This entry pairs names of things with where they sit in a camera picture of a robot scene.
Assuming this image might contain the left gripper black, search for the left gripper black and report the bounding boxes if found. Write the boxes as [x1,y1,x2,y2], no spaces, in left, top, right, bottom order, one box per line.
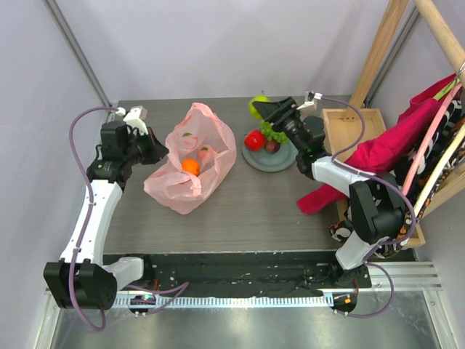
[123,127,169,166]

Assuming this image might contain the green pear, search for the green pear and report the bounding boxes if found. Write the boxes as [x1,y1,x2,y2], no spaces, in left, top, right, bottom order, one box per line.
[248,95,271,119]

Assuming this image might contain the green grapes bunch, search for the green grapes bunch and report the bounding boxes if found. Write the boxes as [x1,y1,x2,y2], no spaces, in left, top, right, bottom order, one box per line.
[259,121,289,144]

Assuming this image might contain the orange fruit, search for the orange fruit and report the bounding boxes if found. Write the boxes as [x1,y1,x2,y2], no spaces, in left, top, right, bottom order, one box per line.
[181,159,201,177]

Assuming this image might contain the pink plastic bag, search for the pink plastic bag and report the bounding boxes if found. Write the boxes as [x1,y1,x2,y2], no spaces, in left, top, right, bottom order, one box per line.
[144,103,237,214]

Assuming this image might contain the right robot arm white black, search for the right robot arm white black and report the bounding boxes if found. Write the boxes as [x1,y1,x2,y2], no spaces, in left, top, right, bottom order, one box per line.
[252,93,416,287]

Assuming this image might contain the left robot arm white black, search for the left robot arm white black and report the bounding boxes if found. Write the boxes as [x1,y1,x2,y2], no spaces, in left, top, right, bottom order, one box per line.
[44,119,168,310]

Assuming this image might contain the dark purple plum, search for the dark purple plum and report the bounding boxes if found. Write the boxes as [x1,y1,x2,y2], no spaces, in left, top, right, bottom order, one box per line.
[264,140,281,154]

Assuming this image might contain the grey plate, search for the grey plate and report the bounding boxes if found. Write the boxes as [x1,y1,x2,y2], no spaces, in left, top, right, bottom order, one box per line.
[242,143,298,172]

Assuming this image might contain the magenta cloth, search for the magenta cloth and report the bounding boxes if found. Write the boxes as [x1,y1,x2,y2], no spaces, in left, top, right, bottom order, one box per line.
[296,74,458,215]

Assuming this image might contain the patterned black orange cloth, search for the patterned black orange cloth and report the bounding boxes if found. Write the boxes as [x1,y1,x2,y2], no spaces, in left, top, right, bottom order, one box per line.
[328,97,465,259]

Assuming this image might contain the cream hanger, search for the cream hanger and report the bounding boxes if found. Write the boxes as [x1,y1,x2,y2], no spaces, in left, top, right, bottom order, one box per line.
[414,125,464,217]

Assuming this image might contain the wooden round pole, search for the wooden round pole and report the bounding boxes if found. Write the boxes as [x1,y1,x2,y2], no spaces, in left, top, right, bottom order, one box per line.
[413,0,464,85]

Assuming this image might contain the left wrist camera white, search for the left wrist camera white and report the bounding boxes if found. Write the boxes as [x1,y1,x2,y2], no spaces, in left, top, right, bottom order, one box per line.
[116,106,148,135]

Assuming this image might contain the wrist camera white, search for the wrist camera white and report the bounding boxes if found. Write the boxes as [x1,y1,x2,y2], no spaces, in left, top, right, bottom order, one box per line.
[116,106,148,135]
[297,91,323,111]

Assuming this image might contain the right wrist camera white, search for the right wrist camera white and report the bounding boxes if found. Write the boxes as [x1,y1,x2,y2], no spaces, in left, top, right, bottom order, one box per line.
[297,91,323,111]

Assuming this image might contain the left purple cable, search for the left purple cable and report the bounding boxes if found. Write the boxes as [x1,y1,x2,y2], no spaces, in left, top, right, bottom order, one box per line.
[68,105,190,332]

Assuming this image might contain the white slotted cable duct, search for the white slotted cable duct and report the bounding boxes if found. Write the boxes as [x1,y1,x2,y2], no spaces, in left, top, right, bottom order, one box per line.
[113,293,333,309]

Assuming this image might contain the wooden upright post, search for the wooden upright post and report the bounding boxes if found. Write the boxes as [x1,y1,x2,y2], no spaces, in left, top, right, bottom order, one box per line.
[350,0,408,108]

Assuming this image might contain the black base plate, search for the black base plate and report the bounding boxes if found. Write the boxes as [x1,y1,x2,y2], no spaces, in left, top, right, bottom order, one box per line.
[101,249,373,299]

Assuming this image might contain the aluminium frame rail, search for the aluminium frame rail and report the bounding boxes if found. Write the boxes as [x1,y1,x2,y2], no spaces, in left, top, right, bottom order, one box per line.
[43,0,110,106]

